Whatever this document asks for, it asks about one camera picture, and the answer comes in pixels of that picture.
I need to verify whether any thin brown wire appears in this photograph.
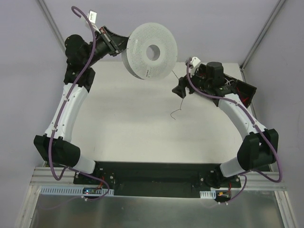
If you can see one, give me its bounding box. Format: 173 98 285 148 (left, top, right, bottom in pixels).
169 70 185 121

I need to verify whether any grey plastic spool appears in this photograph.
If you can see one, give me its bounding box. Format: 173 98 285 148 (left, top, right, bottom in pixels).
122 22 178 81

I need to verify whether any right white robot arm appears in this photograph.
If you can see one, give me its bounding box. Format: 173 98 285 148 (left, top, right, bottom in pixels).
172 57 283 189

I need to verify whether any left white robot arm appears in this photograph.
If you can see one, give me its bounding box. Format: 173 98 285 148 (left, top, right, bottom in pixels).
34 26 129 185

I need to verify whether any black three-compartment bin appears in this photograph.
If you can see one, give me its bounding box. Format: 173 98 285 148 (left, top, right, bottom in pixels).
224 74 257 108

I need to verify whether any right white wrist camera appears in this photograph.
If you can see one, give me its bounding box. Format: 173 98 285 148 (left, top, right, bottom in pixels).
185 57 201 70

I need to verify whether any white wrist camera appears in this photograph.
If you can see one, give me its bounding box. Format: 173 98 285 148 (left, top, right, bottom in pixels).
185 57 201 70
81 10 100 32

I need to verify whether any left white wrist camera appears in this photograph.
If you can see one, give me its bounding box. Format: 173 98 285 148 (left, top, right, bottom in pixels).
81 10 100 32

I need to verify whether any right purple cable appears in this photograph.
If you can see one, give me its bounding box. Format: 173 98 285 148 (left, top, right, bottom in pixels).
186 59 284 205

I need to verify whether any purple cable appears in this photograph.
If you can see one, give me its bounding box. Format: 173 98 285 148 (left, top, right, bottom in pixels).
186 59 284 205
48 6 110 202

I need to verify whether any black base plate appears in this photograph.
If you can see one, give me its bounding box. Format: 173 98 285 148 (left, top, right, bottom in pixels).
73 161 241 198

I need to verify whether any right white cable duct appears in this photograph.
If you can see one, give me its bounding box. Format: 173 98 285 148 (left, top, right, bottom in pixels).
199 190 217 200

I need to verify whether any white cable duct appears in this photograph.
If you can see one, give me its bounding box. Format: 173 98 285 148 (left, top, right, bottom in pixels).
199 190 217 200
40 186 114 197

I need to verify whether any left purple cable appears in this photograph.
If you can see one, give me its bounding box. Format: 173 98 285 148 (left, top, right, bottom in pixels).
48 6 110 202

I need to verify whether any aluminium frame rail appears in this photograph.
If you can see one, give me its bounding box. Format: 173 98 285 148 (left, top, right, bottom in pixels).
30 167 287 191

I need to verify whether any left white cable duct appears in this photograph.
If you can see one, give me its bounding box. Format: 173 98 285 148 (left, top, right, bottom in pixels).
40 186 114 197

